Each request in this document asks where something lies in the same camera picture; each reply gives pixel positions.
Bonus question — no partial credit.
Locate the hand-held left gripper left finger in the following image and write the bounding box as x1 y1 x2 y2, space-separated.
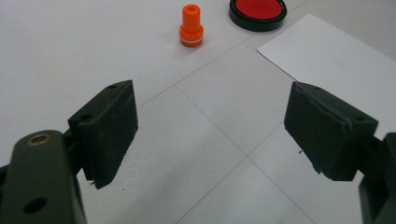
67 79 139 190

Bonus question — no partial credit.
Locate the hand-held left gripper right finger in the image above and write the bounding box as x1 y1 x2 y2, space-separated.
283 80 379 182

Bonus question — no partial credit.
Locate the white paper sheet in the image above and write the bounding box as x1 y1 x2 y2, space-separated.
257 13 396 139

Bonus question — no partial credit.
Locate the orange stamp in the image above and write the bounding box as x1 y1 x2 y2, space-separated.
178 4 205 49

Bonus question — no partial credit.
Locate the round red ink pad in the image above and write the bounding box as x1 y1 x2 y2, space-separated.
228 0 288 33

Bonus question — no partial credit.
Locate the white table cover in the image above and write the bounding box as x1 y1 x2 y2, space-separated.
0 0 396 224

